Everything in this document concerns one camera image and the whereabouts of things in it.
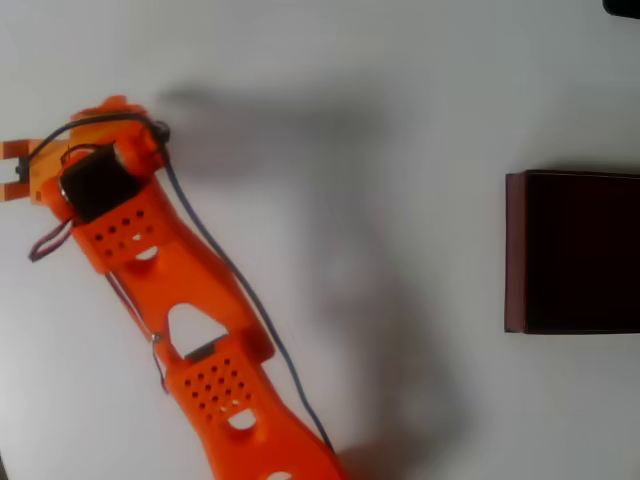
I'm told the black object at corner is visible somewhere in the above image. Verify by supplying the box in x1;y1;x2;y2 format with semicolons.
602;0;640;21

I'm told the red purple cable loop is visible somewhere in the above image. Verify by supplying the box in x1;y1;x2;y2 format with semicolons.
27;219;74;263

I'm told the thin red cable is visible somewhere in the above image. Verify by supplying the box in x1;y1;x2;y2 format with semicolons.
104;272;170;395

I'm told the dark red open box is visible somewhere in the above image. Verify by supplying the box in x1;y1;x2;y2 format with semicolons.
504;169;640;335

